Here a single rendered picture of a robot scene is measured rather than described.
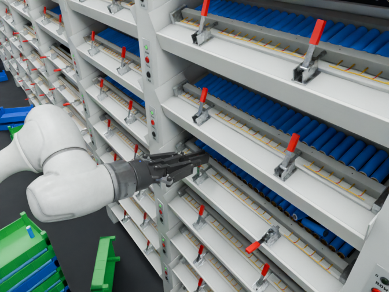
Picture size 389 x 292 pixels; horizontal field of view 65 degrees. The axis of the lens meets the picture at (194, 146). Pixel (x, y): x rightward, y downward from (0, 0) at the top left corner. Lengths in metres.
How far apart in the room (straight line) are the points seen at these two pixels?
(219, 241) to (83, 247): 1.19
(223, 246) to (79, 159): 0.52
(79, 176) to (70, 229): 1.51
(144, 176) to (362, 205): 0.44
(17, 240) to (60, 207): 1.01
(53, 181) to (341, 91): 0.53
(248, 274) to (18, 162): 0.65
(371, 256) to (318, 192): 0.13
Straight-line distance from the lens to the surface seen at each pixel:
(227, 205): 0.83
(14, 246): 1.62
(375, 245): 0.56
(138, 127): 1.16
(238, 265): 0.95
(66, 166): 0.67
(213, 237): 1.00
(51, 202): 0.64
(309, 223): 0.75
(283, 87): 0.54
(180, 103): 0.86
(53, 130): 0.72
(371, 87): 0.51
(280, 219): 0.76
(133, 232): 1.83
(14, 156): 0.76
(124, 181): 0.68
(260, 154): 0.66
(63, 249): 2.06
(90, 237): 2.07
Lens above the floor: 1.52
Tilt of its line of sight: 34 degrees down
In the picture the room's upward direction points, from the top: straight up
